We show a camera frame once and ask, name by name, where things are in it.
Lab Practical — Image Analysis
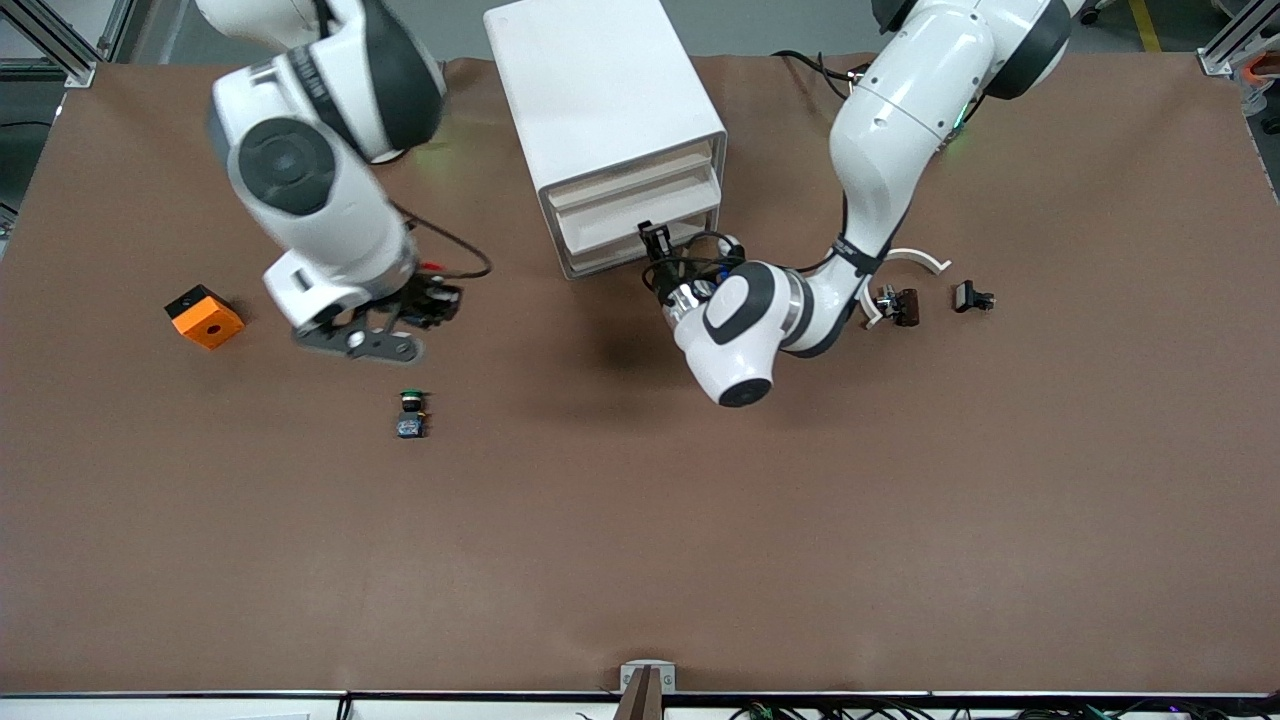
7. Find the orange connector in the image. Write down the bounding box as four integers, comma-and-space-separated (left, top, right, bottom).
1240, 58, 1280, 113

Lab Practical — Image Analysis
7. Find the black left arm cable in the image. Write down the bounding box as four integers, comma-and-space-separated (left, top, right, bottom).
675, 230, 751, 296

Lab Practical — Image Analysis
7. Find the white curved plastic bracket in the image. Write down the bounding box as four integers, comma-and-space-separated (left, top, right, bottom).
860, 247, 953, 330

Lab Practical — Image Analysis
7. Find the aluminium frame profile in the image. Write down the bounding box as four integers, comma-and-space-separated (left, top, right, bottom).
1197, 0, 1280, 77
0, 0, 136, 89

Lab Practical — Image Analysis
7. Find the orange box with hole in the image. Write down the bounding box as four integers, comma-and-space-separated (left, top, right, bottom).
164, 284, 246, 351

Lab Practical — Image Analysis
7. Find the green push button switch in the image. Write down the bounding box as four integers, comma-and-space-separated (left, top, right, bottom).
394, 389, 433, 440

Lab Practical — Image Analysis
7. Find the metal table edge bracket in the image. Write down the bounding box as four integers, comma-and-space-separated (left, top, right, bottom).
619, 660, 678, 720

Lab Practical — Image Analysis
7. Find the small brown electrical component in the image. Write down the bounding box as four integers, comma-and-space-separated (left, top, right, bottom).
875, 285, 922, 328

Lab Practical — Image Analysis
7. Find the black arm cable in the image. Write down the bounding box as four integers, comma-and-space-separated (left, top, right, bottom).
675, 230, 751, 296
395, 200, 494, 283

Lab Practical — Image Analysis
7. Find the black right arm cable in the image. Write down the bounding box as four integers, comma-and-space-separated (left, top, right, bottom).
395, 200, 494, 283

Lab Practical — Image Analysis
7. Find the black base cable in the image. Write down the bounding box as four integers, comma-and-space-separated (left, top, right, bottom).
770, 48, 871, 101

